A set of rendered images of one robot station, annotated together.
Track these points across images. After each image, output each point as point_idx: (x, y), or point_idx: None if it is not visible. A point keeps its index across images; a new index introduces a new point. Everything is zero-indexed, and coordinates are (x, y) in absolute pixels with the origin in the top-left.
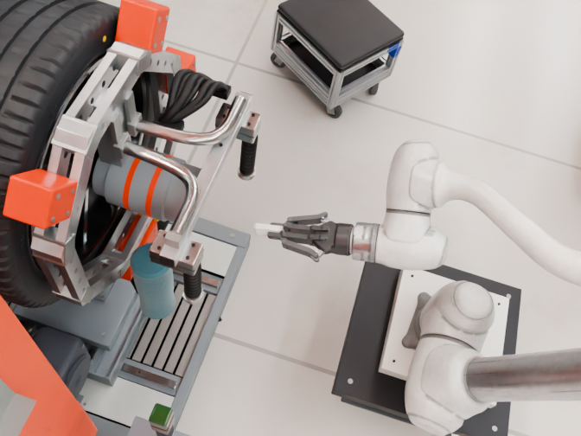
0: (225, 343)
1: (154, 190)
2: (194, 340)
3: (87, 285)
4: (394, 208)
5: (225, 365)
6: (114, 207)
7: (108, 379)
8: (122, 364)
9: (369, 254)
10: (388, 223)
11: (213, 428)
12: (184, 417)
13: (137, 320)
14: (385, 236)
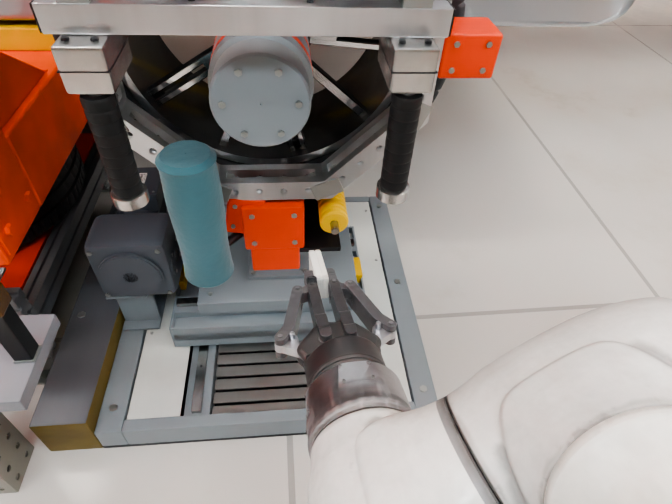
0: (282, 456)
1: (223, 38)
2: (263, 408)
3: None
4: (448, 398)
5: (253, 469)
6: (289, 155)
7: (169, 328)
8: (201, 343)
9: (311, 429)
10: (402, 414)
11: (162, 493)
12: (170, 449)
13: (248, 324)
14: (363, 427)
